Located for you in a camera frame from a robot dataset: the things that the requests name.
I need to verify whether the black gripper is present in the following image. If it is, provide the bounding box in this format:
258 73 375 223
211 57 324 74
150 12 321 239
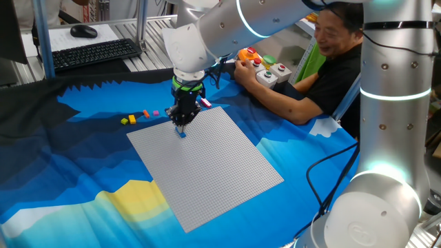
164 87 205 134

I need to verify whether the green mushroom button yellow base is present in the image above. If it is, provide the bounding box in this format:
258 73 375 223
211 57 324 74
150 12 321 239
260 54 278 71

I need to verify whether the person's right forearm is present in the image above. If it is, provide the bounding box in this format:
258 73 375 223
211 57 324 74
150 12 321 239
292 72 320 94

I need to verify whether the person's left forearm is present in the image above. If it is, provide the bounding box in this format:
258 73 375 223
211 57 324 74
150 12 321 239
247 77 325 125

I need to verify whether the grey Lego baseplate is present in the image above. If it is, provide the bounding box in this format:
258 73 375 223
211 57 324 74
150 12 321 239
126 105 285 234

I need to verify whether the person's left hand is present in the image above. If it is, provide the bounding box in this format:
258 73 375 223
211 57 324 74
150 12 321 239
233 58 258 87

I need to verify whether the orange emergency stop box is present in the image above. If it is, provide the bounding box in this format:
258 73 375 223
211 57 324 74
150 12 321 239
237 47 262 63

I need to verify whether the blue landscape print cloth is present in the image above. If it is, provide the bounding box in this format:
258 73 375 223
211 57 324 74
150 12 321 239
0 65 361 248

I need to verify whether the black computer keyboard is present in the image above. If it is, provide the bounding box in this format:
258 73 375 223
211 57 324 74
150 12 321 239
51 37 143 72

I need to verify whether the black computer mouse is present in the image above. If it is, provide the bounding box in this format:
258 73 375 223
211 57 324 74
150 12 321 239
70 24 99 39

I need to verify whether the red white striped pole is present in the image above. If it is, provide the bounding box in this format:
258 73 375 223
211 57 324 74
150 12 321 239
82 0 97 23

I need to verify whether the white paper under mouse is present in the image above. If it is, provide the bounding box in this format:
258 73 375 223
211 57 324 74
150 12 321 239
20 23 120 58

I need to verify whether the person in black shirt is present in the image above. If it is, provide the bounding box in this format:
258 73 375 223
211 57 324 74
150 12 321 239
305 1 365 138

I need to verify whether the person in white shirt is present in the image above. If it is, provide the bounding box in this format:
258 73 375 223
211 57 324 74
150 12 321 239
13 0 89 29

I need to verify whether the black computer monitor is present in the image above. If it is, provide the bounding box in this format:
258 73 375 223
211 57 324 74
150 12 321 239
0 0 29 87

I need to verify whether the green flange ring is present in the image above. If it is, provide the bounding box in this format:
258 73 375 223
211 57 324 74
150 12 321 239
171 76 204 94

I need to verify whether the white green-button switch box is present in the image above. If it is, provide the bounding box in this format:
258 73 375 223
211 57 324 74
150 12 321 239
255 69 279 90

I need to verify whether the silver aluminium frame post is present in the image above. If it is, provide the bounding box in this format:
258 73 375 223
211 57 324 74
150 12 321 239
135 0 150 51

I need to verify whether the white perforated shelf frame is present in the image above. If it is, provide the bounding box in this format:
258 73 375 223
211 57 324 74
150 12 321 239
292 17 318 73

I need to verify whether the blue aluminium frame post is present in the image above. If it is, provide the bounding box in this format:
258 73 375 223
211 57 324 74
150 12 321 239
32 0 56 79

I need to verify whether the bluish aluminium frame post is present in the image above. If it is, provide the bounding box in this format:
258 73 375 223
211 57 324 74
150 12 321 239
332 74 362 122

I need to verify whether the black camera cable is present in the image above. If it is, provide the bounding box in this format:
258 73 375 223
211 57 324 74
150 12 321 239
294 141 360 239

